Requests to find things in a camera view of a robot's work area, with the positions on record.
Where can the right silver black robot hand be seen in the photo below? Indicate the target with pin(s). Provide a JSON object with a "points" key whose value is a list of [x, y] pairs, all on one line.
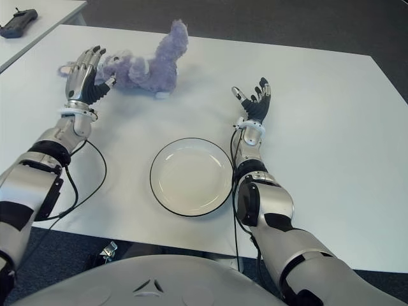
{"points": [[258, 108]]}

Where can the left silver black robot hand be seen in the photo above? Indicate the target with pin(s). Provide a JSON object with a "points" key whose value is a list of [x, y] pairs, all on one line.
{"points": [[78, 84]]}

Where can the purple plush rabbit doll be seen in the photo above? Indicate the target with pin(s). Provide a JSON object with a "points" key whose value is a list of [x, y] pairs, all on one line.
{"points": [[159, 63]]}

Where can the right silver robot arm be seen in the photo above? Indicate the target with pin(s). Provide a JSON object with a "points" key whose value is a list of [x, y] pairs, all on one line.
{"points": [[274, 197]]}

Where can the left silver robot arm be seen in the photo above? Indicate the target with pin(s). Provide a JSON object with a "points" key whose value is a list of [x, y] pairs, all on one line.
{"points": [[28, 178]]}

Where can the white plate with black rim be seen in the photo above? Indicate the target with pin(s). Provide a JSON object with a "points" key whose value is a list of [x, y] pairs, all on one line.
{"points": [[191, 178]]}

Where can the white side table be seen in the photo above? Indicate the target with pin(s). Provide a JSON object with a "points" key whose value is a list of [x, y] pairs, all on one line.
{"points": [[48, 19]]}

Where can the black controller with antennas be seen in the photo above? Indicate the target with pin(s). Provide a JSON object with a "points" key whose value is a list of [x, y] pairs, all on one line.
{"points": [[16, 27]]}

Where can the metal clamp under table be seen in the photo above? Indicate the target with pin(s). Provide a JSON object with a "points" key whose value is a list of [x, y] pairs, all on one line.
{"points": [[110, 248]]}

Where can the grey robot torso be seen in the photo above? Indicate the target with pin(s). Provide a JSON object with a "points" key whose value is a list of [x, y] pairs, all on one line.
{"points": [[111, 287]]}

